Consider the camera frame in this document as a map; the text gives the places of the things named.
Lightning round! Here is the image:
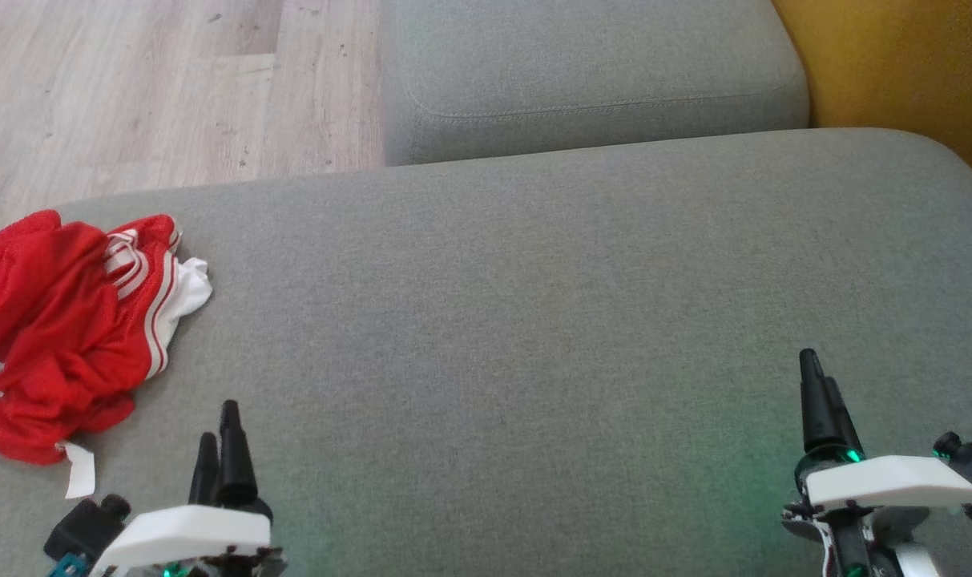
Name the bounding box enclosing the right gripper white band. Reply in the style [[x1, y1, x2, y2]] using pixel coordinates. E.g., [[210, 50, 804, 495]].
[[782, 348, 972, 577]]

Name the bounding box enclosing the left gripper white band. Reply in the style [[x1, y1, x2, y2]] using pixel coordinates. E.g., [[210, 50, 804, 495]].
[[93, 401, 286, 577]]

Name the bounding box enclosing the red jersey with number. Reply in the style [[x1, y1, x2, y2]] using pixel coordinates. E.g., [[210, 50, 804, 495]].
[[0, 210, 138, 499]]

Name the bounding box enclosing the mustard yellow cushion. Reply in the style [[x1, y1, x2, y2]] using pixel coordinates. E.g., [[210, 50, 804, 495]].
[[772, 0, 972, 190]]

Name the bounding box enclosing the small grey sofa cushion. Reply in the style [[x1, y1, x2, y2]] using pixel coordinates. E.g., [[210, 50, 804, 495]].
[[380, 0, 811, 167]]

